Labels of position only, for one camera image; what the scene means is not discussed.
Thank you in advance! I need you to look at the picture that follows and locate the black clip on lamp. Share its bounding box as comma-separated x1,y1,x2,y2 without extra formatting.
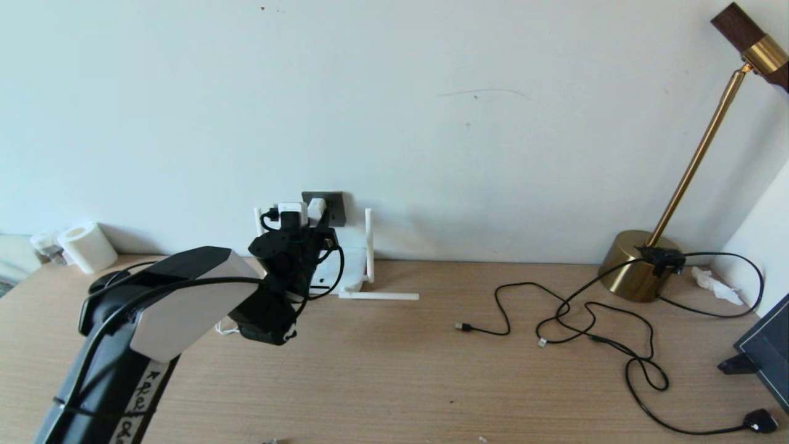
634,245,686,277

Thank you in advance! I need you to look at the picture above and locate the grey wall socket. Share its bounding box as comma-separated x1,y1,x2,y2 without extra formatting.
301,191,346,228

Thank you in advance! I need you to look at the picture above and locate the white toilet paper roll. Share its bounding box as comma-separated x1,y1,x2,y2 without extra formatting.
57,222,118,274

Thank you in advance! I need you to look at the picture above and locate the black cable with white connector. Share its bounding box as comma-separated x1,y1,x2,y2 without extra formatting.
535,301,654,361

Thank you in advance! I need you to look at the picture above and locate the gold desk lamp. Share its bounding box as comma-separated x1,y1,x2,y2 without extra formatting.
597,3,789,303

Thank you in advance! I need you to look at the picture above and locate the black clip stand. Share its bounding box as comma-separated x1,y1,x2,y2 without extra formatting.
717,355,759,375

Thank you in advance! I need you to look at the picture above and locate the crumpled white tissue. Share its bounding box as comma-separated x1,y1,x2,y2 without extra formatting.
690,266,743,306

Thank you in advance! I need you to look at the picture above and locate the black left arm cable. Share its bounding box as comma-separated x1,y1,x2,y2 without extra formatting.
55,210,346,432

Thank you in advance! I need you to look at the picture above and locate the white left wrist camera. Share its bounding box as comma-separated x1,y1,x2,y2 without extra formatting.
277,202,309,230

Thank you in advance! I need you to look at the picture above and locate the white router with antennas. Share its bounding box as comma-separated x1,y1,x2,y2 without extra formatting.
311,208,420,302

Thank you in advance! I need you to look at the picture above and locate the black USB cable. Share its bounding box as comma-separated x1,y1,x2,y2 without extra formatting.
456,282,571,337

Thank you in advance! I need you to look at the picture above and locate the black lamp power cord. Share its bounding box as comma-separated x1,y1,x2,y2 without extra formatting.
536,252,779,435

